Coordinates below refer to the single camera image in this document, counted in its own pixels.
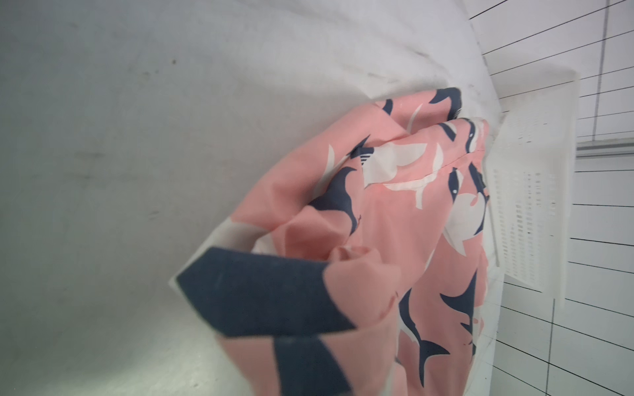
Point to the pink shark print shorts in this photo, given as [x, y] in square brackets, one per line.
[356, 266]

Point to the white perforated basket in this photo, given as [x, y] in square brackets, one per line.
[529, 172]

